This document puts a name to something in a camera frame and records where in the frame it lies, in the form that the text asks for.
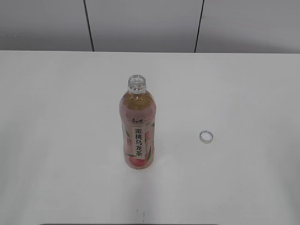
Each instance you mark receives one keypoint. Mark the pink peach tea bottle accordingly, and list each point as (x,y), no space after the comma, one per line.
(137,112)

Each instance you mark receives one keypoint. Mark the white bottle cap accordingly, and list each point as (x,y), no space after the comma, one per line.
(206,136)

